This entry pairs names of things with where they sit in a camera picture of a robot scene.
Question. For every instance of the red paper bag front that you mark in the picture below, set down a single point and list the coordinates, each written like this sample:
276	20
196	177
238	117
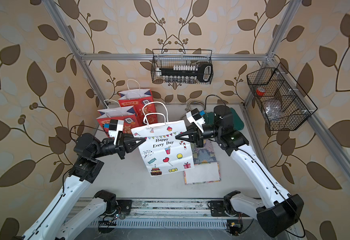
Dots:
127	114

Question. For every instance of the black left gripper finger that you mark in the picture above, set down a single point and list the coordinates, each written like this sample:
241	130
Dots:
130	139
132	144

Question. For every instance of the clear plastic bag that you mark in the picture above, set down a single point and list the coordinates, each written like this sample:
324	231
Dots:
273	109

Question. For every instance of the black wire basket back wall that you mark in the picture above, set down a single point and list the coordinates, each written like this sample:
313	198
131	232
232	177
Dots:
170	57

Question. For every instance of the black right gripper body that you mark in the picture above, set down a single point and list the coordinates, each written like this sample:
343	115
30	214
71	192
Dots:
211	132

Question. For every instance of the red paper bag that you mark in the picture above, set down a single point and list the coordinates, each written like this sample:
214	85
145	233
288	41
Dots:
139	98
127	114

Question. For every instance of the black socket set holder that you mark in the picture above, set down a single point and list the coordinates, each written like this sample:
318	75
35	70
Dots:
200	73

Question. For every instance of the black wire basket right wall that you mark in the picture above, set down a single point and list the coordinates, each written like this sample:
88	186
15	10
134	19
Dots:
297	105

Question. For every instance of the floral painted paper bag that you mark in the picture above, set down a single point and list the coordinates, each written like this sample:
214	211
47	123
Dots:
206	168

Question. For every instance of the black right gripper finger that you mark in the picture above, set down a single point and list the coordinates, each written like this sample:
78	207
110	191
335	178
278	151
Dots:
187	138
190	132

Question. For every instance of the red paper bag rear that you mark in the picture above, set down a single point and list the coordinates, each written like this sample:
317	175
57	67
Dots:
139	98

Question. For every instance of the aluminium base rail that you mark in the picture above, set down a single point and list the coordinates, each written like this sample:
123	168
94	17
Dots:
162	213

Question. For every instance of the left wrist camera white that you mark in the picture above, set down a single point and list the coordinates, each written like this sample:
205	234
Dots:
113	128

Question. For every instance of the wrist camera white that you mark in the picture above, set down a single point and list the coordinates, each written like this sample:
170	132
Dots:
113	128
196	116

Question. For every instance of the red tape roll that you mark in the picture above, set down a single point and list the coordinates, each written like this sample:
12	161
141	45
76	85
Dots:
260	91

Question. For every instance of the green plastic tool case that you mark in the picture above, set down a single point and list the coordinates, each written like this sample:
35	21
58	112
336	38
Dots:
238	123

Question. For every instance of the black wire basket wall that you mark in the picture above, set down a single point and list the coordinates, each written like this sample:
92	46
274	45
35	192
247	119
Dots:
170	57
297	105

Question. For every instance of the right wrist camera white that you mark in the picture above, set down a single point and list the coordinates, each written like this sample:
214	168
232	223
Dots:
196	116

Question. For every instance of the white Happy Every Day bag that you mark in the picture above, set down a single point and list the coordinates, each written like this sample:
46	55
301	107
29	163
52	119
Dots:
161	152

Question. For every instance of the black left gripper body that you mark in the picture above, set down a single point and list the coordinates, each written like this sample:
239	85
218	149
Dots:
106	150

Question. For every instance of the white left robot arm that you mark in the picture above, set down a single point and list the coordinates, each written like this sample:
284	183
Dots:
52	224

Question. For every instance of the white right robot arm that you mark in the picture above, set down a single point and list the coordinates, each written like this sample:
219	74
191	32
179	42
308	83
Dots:
276	210

